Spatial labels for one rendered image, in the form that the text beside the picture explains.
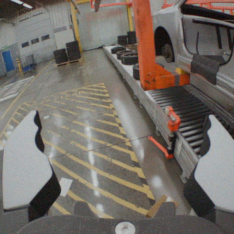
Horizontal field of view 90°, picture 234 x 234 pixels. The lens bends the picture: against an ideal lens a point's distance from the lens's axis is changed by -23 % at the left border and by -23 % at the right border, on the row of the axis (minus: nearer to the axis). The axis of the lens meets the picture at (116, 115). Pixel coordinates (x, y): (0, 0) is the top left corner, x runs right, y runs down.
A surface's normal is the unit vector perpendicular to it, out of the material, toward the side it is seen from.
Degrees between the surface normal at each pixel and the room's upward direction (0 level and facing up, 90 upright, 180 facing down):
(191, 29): 87
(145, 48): 90
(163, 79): 90
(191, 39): 87
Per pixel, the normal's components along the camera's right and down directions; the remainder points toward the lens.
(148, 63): 0.16, 0.51
